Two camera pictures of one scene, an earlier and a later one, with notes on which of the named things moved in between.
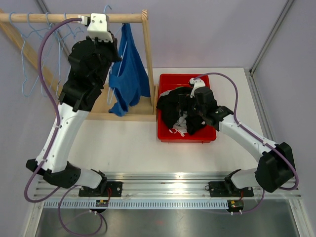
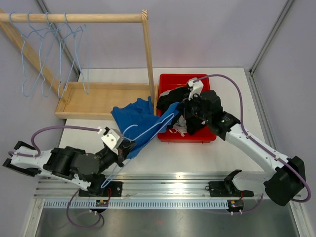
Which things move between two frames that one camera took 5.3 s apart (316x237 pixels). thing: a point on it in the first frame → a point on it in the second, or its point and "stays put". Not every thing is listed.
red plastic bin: x=167 y=81 stays put
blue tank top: x=129 y=79 → x=138 y=123
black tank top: x=178 y=101 stays put
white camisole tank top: x=181 y=129 stays put
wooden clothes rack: x=99 y=110 stays put
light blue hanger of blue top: x=109 y=101 → x=172 y=115
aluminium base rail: x=163 y=190 stays put
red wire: x=109 y=195 stays put
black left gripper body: x=107 y=50 → x=107 y=161
